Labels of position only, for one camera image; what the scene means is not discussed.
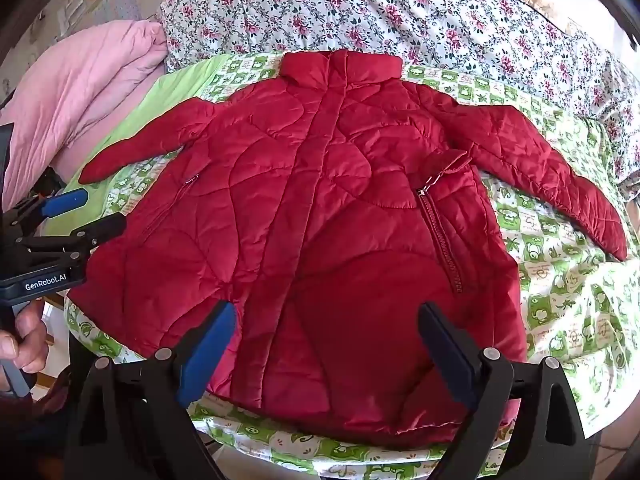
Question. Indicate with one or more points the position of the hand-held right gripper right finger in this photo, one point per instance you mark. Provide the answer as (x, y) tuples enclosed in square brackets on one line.
[(445, 350)]

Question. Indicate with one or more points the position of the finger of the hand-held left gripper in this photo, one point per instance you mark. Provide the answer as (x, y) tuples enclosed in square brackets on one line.
[(102, 227), (65, 202)]

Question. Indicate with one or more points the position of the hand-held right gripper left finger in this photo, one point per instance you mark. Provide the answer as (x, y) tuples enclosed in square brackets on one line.
[(210, 350)]

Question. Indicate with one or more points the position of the red quilted jacket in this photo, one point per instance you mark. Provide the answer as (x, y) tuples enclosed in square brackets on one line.
[(325, 200)]

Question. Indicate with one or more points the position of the person's left hand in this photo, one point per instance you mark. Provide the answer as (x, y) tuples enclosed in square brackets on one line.
[(30, 340)]

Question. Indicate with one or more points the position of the pink blanket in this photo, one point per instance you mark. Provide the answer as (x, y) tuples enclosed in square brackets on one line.
[(85, 85)]

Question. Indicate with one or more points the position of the green printed bed sheet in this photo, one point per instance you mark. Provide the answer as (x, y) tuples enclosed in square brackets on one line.
[(565, 290)]

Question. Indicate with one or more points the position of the floral quilt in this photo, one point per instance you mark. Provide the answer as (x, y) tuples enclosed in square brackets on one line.
[(400, 10)]

